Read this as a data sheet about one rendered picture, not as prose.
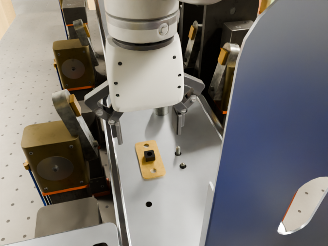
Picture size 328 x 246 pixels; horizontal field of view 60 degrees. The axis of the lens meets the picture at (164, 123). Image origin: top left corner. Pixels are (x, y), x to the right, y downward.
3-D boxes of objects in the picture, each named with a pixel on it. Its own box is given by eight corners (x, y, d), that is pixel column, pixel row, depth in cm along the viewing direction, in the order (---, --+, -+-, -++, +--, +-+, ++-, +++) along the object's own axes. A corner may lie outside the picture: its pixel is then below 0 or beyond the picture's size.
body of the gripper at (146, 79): (175, 12, 38) (174, 84, 45) (97, 18, 36) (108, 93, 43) (194, 33, 32) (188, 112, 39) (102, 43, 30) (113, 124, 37)
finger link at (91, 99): (137, 68, 38) (141, 102, 42) (78, 78, 37) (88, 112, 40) (138, 72, 37) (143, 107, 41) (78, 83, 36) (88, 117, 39)
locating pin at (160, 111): (152, 113, 61) (151, 87, 57) (166, 111, 62) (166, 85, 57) (155, 122, 59) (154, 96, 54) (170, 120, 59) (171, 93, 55)
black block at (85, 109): (74, 187, 81) (48, 104, 63) (109, 181, 83) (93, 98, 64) (74, 203, 77) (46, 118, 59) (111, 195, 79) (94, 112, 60)
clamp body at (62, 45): (70, 138, 97) (41, 41, 75) (104, 133, 99) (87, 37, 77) (69, 152, 92) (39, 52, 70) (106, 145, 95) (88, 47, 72)
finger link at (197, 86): (205, 63, 40) (199, 96, 43) (151, 67, 38) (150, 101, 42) (208, 67, 39) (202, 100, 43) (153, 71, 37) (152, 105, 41)
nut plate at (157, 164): (134, 144, 51) (134, 139, 51) (155, 140, 52) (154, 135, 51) (143, 179, 45) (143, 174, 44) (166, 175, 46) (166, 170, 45)
